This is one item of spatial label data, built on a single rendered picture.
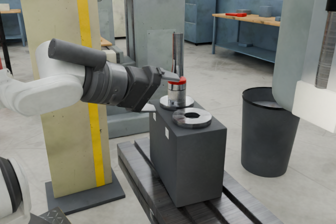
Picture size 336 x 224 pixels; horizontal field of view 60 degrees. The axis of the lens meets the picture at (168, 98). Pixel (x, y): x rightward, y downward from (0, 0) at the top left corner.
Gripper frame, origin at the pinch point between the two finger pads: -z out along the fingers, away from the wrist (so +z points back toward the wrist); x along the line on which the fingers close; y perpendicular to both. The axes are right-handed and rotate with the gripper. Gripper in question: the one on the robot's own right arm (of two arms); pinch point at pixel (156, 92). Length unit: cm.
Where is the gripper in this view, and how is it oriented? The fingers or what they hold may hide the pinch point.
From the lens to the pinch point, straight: 68.3
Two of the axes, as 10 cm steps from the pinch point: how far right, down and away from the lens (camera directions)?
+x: 5.4, -6.9, -4.7
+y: -4.0, -7.1, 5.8
